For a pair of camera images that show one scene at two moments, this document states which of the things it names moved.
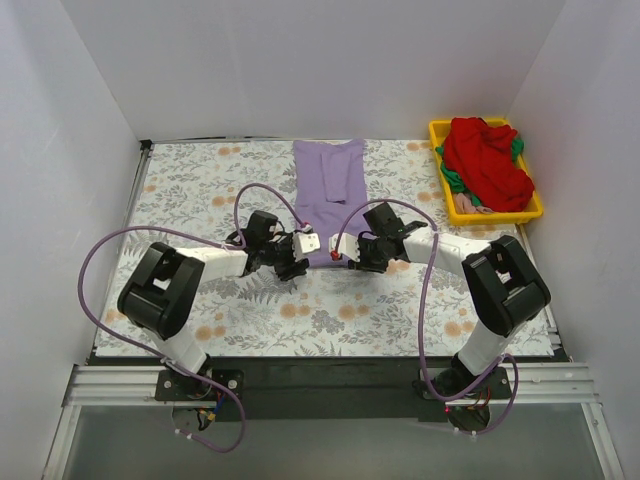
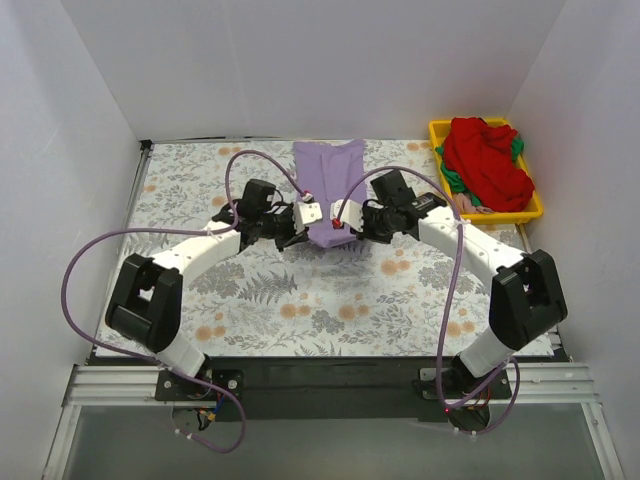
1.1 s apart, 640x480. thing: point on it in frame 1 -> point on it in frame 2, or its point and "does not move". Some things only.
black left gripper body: (288, 257) -> (292, 232)
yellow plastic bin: (437, 131) does not move
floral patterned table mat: (258, 292) does not move
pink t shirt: (464, 206) does not move
